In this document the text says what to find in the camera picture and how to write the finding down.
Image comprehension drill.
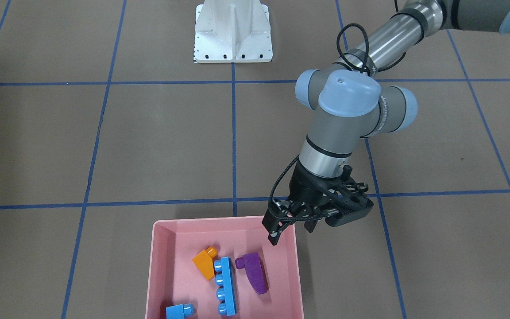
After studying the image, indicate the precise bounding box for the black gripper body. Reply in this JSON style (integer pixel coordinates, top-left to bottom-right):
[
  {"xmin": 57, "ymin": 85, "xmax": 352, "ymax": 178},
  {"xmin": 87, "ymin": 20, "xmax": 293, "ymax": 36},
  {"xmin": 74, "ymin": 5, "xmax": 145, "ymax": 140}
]
[{"xmin": 271, "ymin": 159, "xmax": 374, "ymax": 227}]

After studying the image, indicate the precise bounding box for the purple block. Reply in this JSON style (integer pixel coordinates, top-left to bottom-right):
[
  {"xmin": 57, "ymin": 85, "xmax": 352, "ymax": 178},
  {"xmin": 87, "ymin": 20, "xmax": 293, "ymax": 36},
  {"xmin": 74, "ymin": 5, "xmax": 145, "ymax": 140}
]
[{"xmin": 234, "ymin": 252, "xmax": 268, "ymax": 295}]

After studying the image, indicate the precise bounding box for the orange block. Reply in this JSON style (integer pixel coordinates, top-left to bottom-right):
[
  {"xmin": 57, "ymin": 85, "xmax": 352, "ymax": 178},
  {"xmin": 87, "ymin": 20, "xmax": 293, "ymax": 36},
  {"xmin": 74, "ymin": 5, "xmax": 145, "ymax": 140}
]
[{"xmin": 192, "ymin": 246, "xmax": 218, "ymax": 280}]

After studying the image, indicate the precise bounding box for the long blue studded block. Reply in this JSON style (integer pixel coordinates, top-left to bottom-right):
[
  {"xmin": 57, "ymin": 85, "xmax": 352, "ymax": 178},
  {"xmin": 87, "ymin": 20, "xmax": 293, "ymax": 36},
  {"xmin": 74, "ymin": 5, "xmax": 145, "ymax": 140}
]
[{"xmin": 214, "ymin": 257, "xmax": 238, "ymax": 316}]

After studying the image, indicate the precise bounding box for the small blue block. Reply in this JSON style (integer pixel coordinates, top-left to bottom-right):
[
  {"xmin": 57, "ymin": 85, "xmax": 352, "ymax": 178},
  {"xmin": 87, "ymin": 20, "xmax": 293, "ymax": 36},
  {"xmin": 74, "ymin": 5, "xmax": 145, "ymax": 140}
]
[{"xmin": 165, "ymin": 303, "xmax": 196, "ymax": 319}]

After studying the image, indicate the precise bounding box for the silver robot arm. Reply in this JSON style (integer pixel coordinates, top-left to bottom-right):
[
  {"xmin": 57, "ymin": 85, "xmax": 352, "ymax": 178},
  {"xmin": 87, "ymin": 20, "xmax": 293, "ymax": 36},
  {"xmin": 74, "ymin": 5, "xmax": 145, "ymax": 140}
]
[{"xmin": 262, "ymin": 0, "xmax": 510, "ymax": 245}]

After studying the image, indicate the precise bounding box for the pink plastic box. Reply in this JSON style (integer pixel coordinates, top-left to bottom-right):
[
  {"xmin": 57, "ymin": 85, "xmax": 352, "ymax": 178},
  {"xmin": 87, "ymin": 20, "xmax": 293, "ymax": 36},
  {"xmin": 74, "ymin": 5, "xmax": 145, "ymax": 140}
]
[{"xmin": 145, "ymin": 216, "xmax": 304, "ymax": 319}]

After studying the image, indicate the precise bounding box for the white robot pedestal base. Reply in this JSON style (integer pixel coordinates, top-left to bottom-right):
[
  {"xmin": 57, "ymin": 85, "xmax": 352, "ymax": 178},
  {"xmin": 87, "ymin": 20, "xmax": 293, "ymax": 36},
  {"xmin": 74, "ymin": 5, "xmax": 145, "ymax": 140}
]
[{"xmin": 193, "ymin": 0, "xmax": 273, "ymax": 63}]

